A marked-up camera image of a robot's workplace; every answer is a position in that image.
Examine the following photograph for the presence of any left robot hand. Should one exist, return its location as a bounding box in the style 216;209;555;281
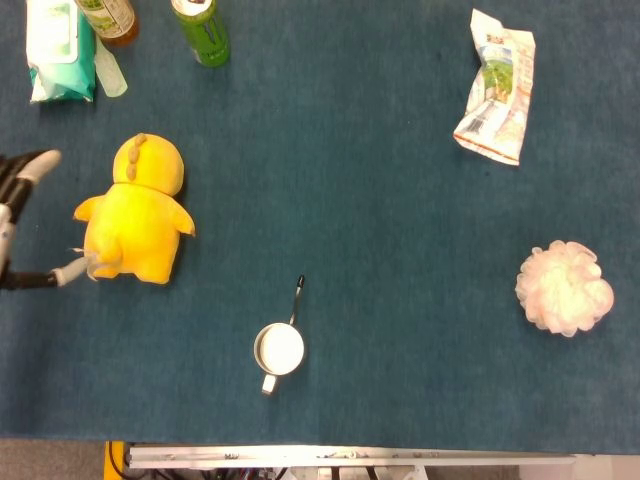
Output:
0;148;87;292

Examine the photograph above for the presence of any yellow plush toy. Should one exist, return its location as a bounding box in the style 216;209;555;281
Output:
73;132;197;286

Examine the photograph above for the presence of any wet wipes pack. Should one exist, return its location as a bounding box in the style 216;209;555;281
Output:
25;0;98;105

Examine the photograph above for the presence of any pale green plastic piece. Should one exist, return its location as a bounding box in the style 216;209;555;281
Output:
94;37;129;98

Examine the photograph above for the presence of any amber tea bottle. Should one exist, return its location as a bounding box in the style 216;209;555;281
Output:
74;0;141;49

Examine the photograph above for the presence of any green drink can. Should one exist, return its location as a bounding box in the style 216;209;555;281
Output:
170;0;232;69

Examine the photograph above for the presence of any white mug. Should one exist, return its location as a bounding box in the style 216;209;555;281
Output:
252;322;306;396

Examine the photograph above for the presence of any crumpled snack bag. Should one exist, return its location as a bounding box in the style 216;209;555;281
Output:
452;8;537;167

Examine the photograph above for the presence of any pink bath loofah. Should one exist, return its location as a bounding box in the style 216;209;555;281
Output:
515;239;616;338

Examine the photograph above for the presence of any yellow frame bracket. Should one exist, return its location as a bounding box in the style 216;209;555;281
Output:
103;440;126;480

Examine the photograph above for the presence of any metal spoon black handle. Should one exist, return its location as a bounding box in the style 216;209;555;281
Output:
288;274;307;327

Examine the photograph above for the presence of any aluminium frame rail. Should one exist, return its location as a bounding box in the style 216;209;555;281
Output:
124;443;577;470

